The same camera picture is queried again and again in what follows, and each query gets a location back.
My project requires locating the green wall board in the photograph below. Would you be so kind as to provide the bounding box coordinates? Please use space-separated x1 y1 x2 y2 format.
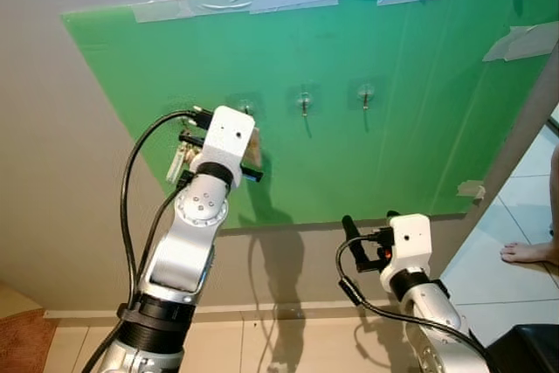
61 0 559 232

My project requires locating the small grey tape piece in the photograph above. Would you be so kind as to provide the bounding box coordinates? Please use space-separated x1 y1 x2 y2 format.
458 181 487 201

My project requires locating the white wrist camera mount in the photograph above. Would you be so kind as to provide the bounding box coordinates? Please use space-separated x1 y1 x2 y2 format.
384 213 433 282
199 106 256 183

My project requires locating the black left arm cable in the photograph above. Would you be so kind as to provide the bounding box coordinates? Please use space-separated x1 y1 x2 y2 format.
118 109 215 304

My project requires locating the person bare leg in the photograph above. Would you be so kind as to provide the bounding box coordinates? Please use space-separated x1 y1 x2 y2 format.
500 144 559 267

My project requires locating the clear adhesive metal hook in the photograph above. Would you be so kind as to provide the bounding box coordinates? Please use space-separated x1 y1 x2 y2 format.
355 82 377 112
293 85 317 118
236 98 259 121

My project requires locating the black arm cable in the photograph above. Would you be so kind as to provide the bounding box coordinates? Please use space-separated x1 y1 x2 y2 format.
335 229 490 370
118 109 215 304

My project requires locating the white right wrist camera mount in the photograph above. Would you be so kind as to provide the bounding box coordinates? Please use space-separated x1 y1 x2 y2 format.
384 213 433 282

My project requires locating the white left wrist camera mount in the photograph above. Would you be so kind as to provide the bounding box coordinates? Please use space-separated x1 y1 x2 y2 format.
199 106 256 183

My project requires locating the black box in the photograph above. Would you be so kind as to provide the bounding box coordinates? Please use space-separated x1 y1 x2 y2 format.
485 324 559 373

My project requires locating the wide grey tape piece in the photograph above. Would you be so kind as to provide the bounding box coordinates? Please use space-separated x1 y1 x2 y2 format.
483 22 559 62

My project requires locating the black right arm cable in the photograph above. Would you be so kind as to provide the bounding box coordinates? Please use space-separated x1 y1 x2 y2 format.
335 229 490 370

